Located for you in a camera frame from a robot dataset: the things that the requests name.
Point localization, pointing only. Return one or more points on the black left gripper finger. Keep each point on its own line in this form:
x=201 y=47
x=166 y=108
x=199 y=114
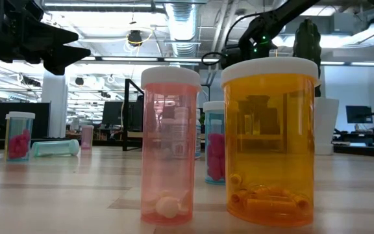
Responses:
x=58 y=35
x=63 y=57

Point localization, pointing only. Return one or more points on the small pink medicine bottle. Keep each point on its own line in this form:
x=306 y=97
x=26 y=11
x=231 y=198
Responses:
x=87 y=138

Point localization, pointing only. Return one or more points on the teal bottle with pink pills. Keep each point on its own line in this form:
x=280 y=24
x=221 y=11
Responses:
x=19 y=146
x=214 y=156

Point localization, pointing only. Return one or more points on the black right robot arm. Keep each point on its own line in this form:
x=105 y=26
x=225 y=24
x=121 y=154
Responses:
x=281 y=16

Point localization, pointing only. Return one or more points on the black monitor on arm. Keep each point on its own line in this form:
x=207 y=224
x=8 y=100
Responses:
x=359 y=114

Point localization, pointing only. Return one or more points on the wide orange medicine bottle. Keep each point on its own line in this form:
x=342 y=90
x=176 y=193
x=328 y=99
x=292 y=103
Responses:
x=271 y=146

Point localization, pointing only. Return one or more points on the tall pink medicine bottle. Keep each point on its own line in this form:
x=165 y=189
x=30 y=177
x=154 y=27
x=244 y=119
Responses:
x=170 y=146

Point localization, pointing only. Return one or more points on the white room column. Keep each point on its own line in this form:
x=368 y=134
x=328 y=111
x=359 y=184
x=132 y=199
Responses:
x=54 y=107

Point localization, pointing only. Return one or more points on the green cactus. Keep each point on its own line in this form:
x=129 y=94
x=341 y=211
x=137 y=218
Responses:
x=307 y=39

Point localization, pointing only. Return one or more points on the black desk monitor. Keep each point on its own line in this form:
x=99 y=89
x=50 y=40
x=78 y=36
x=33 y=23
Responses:
x=112 y=113

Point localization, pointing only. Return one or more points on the teal bottle with pale pills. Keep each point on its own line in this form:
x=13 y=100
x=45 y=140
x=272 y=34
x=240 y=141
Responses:
x=54 y=148

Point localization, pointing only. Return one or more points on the white plant pot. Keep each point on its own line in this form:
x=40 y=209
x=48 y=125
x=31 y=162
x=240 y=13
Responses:
x=326 y=126

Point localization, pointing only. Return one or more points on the black desk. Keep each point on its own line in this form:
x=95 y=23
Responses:
x=362 y=151

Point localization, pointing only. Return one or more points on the silver ribbed ceiling duct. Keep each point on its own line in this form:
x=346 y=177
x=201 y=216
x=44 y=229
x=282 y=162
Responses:
x=183 y=29

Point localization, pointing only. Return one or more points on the black ceiling camera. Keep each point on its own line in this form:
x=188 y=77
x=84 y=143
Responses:
x=135 y=37

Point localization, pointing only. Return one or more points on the black metal shelf frame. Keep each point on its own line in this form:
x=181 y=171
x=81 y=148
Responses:
x=125 y=113

